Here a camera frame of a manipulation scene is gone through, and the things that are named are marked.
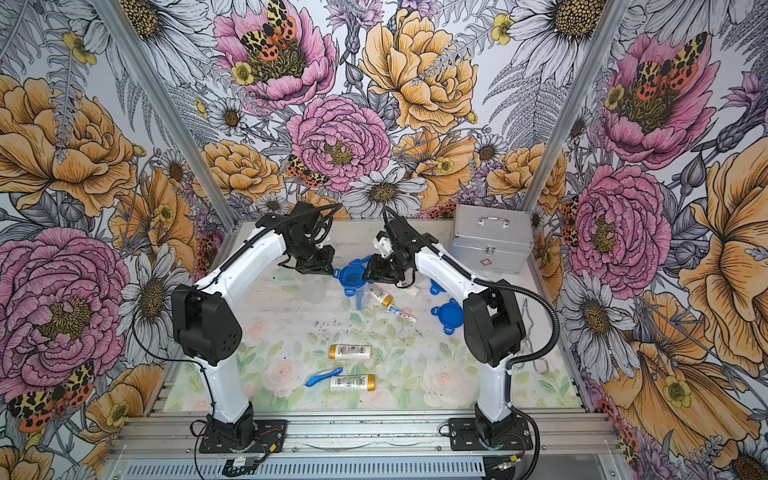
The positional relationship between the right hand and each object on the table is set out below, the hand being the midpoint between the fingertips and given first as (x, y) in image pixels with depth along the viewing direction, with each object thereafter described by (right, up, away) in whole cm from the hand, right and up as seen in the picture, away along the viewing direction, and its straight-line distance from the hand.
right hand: (369, 284), depth 87 cm
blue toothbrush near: (-15, -26, -4) cm, 30 cm away
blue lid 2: (-6, +2, +4) cm, 7 cm away
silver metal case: (+38, +13, +9) cm, 41 cm away
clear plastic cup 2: (-19, -2, +12) cm, 23 cm away
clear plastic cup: (-3, -3, +2) cm, 5 cm away
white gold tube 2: (-5, -19, -1) cm, 20 cm away
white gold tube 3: (+3, -5, +11) cm, 13 cm away
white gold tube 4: (+13, -4, +13) cm, 19 cm away
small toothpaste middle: (+8, -10, +9) cm, 16 cm away
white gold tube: (-4, -25, -7) cm, 26 cm away
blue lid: (+21, -3, +14) cm, 26 cm away
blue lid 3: (+25, -12, +10) cm, 30 cm away
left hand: (-11, +2, -1) cm, 11 cm away
